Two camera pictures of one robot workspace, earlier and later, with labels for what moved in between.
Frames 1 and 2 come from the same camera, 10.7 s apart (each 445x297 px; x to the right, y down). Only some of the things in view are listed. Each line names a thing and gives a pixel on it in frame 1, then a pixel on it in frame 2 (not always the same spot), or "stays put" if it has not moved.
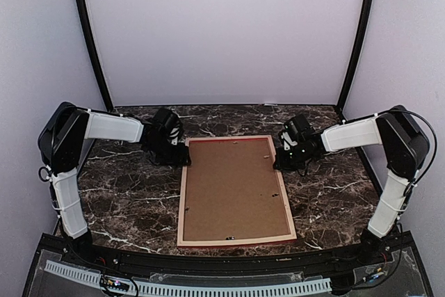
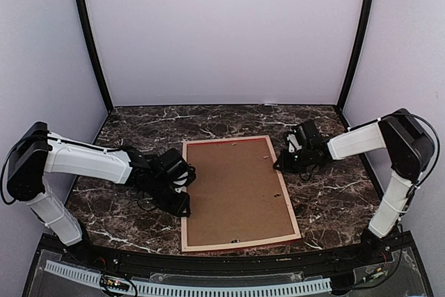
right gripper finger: x=277 y=163 stays put
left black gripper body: x=166 y=154 -> x=163 y=200
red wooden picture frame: x=231 y=194 stays put
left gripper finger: x=186 y=161 -> x=185 y=209
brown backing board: x=233 y=190 stays put
